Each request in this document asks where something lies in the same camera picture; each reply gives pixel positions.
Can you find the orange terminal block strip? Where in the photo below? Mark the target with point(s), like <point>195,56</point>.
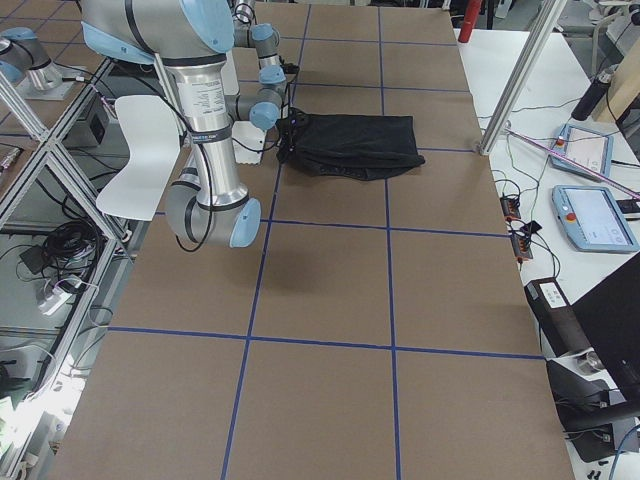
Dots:
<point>518,230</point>

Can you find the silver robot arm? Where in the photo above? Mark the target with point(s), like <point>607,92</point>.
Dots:
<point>192,40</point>
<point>262,38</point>

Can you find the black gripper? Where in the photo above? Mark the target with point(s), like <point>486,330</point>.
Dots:
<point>286,136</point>

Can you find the aluminium frame post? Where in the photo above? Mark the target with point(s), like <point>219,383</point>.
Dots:
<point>538,36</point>

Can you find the near teach pendant tablet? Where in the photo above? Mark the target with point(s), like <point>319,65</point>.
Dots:
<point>591,219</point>

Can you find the red cylinder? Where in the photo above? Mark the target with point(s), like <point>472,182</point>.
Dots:
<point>471,15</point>

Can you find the teach pendant tablet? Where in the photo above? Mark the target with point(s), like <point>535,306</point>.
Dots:
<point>586,147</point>
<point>591,219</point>

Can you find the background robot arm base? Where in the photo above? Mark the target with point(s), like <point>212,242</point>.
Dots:
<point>26,64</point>

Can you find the white plastic chair seat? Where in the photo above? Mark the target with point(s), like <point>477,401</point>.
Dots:
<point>151,133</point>

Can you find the far teach pendant tablet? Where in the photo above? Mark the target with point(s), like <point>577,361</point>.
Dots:
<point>586,147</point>

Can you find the black water bottle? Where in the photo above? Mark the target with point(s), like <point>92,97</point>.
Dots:
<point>597,89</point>

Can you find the black graphic t-shirt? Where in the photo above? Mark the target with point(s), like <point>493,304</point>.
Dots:
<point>360,147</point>

